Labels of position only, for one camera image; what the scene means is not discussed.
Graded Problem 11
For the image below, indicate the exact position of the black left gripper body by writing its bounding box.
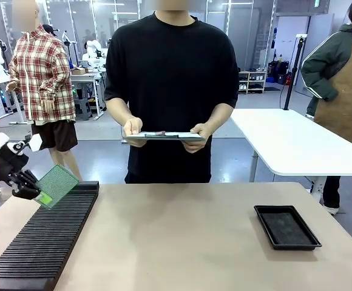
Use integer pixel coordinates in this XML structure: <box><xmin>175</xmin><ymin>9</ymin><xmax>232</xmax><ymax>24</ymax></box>
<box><xmin>0</xmin><ymin>150</ymin><xmax>30</xmax><ymax>184</ymax></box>

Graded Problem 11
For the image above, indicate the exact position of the green perforated PCB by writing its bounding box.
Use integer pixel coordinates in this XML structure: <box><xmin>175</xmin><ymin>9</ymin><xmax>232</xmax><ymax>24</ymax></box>
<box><xmin>35</xmin><ymin>164</ymin><xmax>80</xmax><ymax>209</ymax></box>

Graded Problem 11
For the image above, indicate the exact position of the person's left forearm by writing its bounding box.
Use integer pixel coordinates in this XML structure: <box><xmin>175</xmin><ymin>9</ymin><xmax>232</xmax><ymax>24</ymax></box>
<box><xmin>205</xmin><ymin>102</ymin><xmax>235</xmax><ymax>132</ymax></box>

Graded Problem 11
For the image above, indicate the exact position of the person's right forearm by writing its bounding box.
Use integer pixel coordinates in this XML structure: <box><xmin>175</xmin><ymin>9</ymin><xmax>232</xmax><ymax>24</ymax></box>
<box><xmin>106</xmin><ymin>97</ymin><xmax>137</xmax><ymax>127</ymax></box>

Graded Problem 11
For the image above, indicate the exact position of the black slotted PCB rack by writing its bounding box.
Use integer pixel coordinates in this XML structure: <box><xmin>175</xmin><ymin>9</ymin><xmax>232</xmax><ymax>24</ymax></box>
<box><xmin>0</xmin><ymin>181</ymin><xmax>100</xmax><ymax>291</ymax></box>

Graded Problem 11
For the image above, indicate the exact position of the person's right hand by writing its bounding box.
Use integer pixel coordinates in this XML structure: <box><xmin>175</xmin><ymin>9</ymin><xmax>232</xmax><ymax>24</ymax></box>
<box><xmin>122</xmin><ymin>117</ymin><xmax>148</xmax><ymax>149</ymax></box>

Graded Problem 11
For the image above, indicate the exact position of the person's left hand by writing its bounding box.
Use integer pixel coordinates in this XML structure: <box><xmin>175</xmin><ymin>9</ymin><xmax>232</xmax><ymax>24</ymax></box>
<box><xmin>182</xmin><ymin>122</ymin><xmax>215</xmax><ymax>154</ymax></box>

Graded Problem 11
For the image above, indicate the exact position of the white height-adjustable desk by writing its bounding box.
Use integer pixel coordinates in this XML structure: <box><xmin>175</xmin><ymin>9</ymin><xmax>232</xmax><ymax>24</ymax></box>
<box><xmin>0</xmin><ymin>72</ymin><xmax>25</xmax><ymax>125</ymax></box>

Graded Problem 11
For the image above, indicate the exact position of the grey step stool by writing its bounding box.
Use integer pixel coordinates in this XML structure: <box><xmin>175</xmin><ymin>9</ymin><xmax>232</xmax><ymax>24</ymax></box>
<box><xmin>73</xmin><ymin>87</ymin><xmax>92</xmax><ymax>121</ymax></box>

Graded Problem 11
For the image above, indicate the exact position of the mannequin in plaid shirt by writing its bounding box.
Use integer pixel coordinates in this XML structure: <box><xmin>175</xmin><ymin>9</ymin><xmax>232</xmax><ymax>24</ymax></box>
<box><xmin>5</xmin><ymin>0</ymin><xmax>84</xmax><ymax>184</ymax></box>

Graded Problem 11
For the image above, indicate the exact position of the white background desk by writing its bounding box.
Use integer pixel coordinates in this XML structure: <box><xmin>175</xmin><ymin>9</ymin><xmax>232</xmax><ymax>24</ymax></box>
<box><xmin>70</xmin><ymin>68</ymin><xmax>107</xmax><ymax>121</ymax></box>

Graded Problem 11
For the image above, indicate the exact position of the person in black T-shirt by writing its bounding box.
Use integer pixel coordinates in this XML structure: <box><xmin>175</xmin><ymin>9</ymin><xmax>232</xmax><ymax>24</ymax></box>
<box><xmin>104</xmin><ymin>0</ymin><xmax>240</xmax><ymax>184</ymax></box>

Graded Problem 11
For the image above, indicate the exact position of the black plastic tray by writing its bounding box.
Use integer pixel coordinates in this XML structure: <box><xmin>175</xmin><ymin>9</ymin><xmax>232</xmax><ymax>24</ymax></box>
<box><xmin>253</xmin><ymin>205</ymin><xmax>323</xmax><ymax>251</ymax></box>

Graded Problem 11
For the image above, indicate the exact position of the low shoe shelf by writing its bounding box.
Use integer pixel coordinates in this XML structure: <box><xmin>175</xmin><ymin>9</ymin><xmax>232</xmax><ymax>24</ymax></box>
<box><xmin>238</xmin><ymin>70</ymin><xmax>269</xmax><ymax>95</ymax></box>

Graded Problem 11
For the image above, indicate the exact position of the white table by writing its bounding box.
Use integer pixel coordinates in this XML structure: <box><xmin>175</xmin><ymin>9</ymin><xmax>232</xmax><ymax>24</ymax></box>
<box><xmin>229</xmin><ymin>108</ymin><xmax>352</xmax><ymax>201</ymax></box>

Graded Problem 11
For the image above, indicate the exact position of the black tripod pole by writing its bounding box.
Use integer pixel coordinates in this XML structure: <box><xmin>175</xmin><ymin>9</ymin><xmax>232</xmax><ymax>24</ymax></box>
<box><xmin>283</xmin><ymin>34</ymin><xmax>308</xmax><ymax>112</ymax></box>

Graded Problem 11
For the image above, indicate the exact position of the person in brown apron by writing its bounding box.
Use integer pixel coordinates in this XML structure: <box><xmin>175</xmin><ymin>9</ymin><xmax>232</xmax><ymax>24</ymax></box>
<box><xmin>300</xmin><ymin>0</ymin><xmax>352</xmax><ymax>216</ymax></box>

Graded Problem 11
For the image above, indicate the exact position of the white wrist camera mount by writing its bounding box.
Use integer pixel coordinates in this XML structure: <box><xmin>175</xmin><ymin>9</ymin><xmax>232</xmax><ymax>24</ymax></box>
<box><xmin>7</xmin><ymin>134</ymin><xmax>44</xmax><ymax>154</ymax></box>

